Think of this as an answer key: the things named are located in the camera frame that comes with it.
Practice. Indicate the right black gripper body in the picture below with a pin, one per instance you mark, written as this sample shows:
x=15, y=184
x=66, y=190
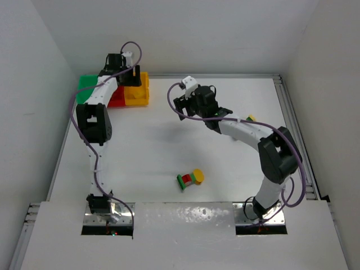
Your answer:
x=182, y=104

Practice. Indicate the multicolour lego assembly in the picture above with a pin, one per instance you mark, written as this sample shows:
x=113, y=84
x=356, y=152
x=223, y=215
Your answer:
x=194, y=178

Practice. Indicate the yellow lego brick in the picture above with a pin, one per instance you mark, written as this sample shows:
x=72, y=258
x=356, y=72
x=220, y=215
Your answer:
x=136, y=94

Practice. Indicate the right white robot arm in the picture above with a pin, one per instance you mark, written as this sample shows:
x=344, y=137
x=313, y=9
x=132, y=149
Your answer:
x=279, y=155

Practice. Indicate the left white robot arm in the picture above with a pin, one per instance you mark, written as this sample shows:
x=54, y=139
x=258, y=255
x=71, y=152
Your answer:
x=95, y=125

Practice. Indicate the yellow plastic bin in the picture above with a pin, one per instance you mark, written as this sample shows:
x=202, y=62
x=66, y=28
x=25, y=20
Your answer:
x=144, y=86

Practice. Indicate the red plastic bin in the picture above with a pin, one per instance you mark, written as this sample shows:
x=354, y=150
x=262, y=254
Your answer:
x=117, y=99

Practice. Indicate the green plastic bin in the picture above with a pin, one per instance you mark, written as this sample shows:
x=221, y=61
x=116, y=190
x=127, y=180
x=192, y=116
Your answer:
x=86, y=81

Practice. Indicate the green yellow lego pile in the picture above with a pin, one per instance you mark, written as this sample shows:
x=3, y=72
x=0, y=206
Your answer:
x=251, y=117

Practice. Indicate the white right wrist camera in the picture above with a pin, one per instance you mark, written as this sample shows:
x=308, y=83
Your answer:
x=190, y=85

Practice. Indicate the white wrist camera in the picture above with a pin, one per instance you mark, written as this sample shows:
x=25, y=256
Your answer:
x=190, y=85
x=127, y=57

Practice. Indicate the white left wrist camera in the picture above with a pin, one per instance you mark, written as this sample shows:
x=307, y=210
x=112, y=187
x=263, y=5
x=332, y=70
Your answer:
x=127, y=57

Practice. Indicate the aluminium frame rail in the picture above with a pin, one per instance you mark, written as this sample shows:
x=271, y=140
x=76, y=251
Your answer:
x=293, y=126

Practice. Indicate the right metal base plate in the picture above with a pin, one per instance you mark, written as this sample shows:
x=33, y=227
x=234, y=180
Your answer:
x=244, y=215

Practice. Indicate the metal base plate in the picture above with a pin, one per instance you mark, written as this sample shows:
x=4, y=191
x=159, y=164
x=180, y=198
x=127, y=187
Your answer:
x=244, y=215
x=119, y=215

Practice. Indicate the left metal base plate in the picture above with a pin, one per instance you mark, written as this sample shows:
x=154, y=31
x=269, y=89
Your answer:
x=119, y=215

